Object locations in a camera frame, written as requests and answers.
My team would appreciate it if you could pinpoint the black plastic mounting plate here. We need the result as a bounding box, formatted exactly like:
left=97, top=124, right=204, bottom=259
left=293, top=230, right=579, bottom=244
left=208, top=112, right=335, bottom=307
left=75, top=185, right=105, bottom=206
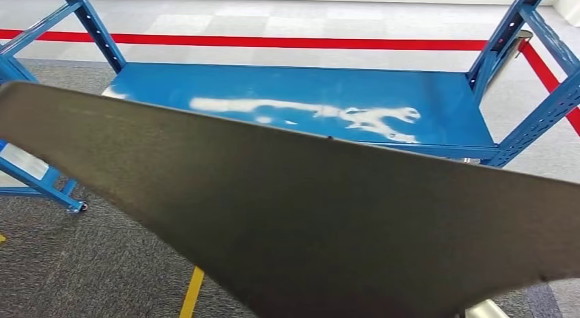
left=0, top=80, right=580, bottom=318

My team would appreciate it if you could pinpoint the blue metal shelf rack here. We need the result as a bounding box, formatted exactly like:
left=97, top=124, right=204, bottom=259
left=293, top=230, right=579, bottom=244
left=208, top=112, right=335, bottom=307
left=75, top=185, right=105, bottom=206
left=0, top=0, right=580, bottom=215

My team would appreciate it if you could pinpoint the red floor tape line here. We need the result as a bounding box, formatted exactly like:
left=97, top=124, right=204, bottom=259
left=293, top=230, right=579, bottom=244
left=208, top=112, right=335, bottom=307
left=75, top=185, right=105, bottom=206
left=520, top=42, right=580, bottom=138
left=0, top=29, right=488, bottom=52

